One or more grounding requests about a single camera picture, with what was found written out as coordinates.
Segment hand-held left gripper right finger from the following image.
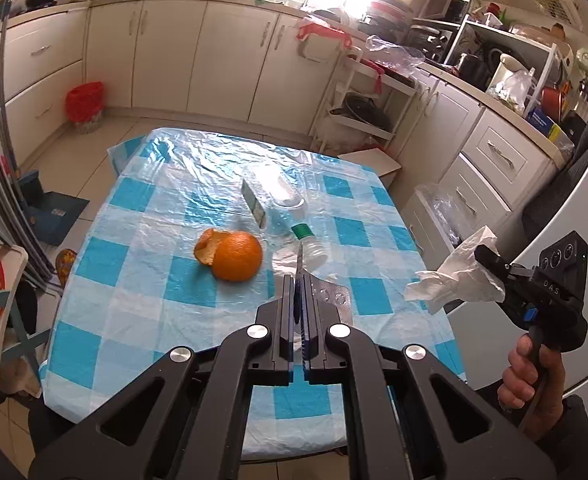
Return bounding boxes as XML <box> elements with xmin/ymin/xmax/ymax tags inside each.
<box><xmin>299</xmin><ymin>269</ymin><xmax>557</xmax><ymax>480</ymax></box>

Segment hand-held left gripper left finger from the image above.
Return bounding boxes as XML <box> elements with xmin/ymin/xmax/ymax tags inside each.
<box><xmin>28</xmin><ymin>275</ymin><xmax>299</xmax><ymax>480</ymax></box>

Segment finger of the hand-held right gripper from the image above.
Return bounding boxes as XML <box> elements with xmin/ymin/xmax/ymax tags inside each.
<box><xmin>475</xmin><ymin>243</ymin><xmax>539</xmax><ymax>285</ymax></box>

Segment white tissue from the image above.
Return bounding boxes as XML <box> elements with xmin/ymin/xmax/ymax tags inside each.
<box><xmin>405</xmin><ymin>226</ymin><xmax>506</xmax><ymax>316</ymax></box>

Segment silver pill blister pack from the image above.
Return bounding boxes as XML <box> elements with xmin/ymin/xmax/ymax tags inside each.
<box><xmin>299</xmin><ymin>270</ymin><xmax>355</xmax><ymax>331</ymax></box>

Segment clear bottle green cap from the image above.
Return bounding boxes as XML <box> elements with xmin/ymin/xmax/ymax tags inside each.
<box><xmin>273</xmin><ymin>223</ymin><xmax>329</xmax><ymax>273</ymax></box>

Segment whole orange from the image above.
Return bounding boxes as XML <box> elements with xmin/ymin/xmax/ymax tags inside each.
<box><xmin>195</xmin><ymin>228</ymin><xmax>265</xmax><ymax>282</ymax></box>

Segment clear plastic cup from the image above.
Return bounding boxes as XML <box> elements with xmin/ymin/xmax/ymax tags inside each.
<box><xmin>251</xmin><ymin>165</ymin><xmax>305</xmax><ymax>208</ymax></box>

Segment person's right forearm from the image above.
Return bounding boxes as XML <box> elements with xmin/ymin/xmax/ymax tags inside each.
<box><xmin>474</xmin><ymin>385</ymin><xmax>588</xmax><ymax>463</ymax></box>

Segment person's right hand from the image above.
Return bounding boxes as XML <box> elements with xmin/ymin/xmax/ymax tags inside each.
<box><xmin>496</xmin><ymin>332</ymin><xmax>568</xmax><ymax>434</ymax></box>

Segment clear plastic bag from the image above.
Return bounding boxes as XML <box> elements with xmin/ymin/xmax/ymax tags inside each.
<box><xmin>416</xmin><ymin>182</ymin><xmax>465</xmax><ymax>256</ymax></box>
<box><xmin>365</xmin><ymin>35</ymin><xmax>425</xmax><ymax>68</ymax></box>

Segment white refrigerator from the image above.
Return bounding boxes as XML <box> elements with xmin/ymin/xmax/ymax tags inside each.
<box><xmin>444</xmin><ymin>105</ymin><xmax>588</xmax><ymax>411</ymax></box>

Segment cream drawer cabinet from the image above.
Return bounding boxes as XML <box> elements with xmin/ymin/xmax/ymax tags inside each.
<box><xmin>0</xmin><ymin>7</ymin><xmax>92</xmax><ymax>161</ymax></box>
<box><xmin>399</xmin><ymin>67</ymin><xmax>567</xmax><ymax>261</ymax></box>

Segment blue box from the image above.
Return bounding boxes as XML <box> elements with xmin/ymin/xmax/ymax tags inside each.
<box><xmin>526</xmin><ymin>106</ymin><xmax>565</xmax><ymax>143</ymax></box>

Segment blue checked plastic tablecloth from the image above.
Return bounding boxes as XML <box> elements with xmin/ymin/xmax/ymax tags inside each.
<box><xmin>41</xmin><ymin>127</ymin><xmax>467</xmax><ymax>461</ymax></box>

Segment red pot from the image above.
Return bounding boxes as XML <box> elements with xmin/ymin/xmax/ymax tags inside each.
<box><xmin>541</xmin><ymin>85</ymin><xmax>570</xmax><ymax>116</ymax></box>

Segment black kettle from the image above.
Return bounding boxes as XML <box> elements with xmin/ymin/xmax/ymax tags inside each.
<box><xmin>456</xmin><ymin>52</ymin><xmax>492</xmax><ymax>91</ymax></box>

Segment white counter shelf rack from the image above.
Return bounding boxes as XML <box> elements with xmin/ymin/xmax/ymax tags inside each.
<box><xmin>444</xmin><ymin>12</ymin><xmax>561</xmax><ymax>118</ymax></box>

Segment black frying pan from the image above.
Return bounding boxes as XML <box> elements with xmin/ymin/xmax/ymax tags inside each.
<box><xmin>330</xmin><ymin>92</ymin><xmax>392</xmax><ymax>131</ymax></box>

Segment white jug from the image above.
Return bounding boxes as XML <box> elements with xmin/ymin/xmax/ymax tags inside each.
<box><xmin>489</xmin><ymin>52</ymin><xmax>529</xmax><ymax>86</ymax></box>

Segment red cloth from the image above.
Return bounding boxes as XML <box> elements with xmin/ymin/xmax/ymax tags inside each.
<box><xmin>359</xmin><ymin>57</ymin><xmax>389</xmax><ymax>93</ymax></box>

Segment colourful slipper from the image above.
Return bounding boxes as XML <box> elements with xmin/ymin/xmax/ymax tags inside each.
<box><xmin>54</xmin><ymin>247</ymin><xmax>79</xmax><ymax>288</ymax></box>

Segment white trolley rack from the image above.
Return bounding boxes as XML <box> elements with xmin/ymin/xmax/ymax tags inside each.
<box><xmin>311</xmin><ymin>45</ymin><xmax>419</xmax><ymax>153</ymax></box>

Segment blue dustpan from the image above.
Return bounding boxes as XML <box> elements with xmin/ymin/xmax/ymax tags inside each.
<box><xmin>16</xmin><ymin>170</ymin><xmax>90</xmax><ymax>247</ymax></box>

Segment microwave oven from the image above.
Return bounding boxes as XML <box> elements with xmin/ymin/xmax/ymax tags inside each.
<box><xmin>421</xmin><ymin>0</ymin><xmax>475</xmax><ymax>23</ymax></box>

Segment cream base cabinets with doors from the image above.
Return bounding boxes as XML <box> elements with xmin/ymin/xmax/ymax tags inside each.
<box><xmin>81</xmin><ymin>0</ymin><xmax>345</xmax><ymax>136</ymax></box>

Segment hanging white bin red bag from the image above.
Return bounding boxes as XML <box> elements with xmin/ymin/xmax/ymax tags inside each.
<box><xmin>296</xmin><ymin>16</ymin><xmax>355</xmax><ymax>63</ymax></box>

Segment stack of pots and bowls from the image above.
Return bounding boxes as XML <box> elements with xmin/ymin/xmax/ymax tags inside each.
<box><xmin>361</xmin><ymin>0</ymin><xmax>417</xmax><ymax>31</ymax></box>

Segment white rack blue crossbars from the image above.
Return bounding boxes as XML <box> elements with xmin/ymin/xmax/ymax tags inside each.
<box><xmin>0</xmin><ymin>174</ymin><xmax>49</xmax><ymax>401</ymax></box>

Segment red waste basket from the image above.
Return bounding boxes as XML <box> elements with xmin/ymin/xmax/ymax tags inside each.
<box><xmin>65</xmin><ymin>81</ymin><xmax>107</xmax><ymax>133</ymax></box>

